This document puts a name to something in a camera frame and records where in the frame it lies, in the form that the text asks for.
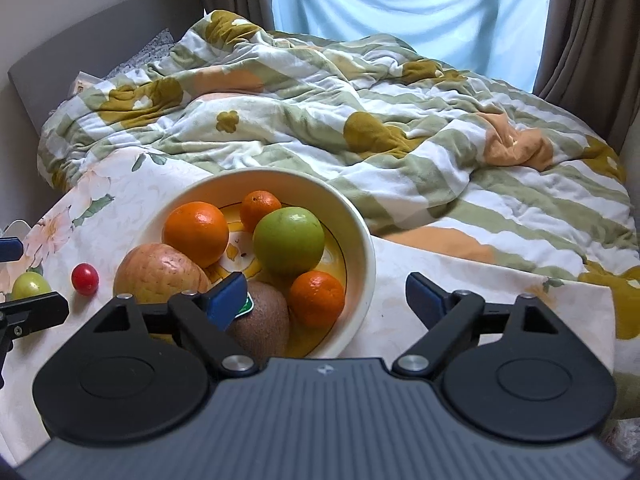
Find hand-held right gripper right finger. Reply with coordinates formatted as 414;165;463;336
392;272;562;377

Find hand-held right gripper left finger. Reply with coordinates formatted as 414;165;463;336
90;272;259;379

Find green apple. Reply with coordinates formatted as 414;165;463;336
252;206;326;276
11;271;52;302

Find brown kiwi with green sticker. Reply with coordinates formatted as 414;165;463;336
227;281;291;356

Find large yellow apple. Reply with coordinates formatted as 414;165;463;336
113;243;213;306

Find large orange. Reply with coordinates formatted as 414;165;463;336
162;201;230;268

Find cream bowl with yellow cartoon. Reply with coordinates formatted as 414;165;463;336
132;169;377;359

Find medium orange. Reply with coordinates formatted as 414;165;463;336
288;270;347;329

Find small mandarin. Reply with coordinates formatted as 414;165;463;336
240;190;282;233

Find red cherry tomato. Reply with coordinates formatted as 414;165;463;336
71;263;99;295

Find floral tablecloth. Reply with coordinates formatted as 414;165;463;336
0;147;617;466

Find green striped floral blanket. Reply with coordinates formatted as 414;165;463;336
37;10;640;421

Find small white box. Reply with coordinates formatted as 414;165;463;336
72;72;104;97

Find grey headboard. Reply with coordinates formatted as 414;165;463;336
7;0;207;134

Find grey patterned pillow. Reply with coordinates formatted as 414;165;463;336
106;27;176;81

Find light blue window sheet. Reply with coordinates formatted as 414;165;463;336
270;0;551;95

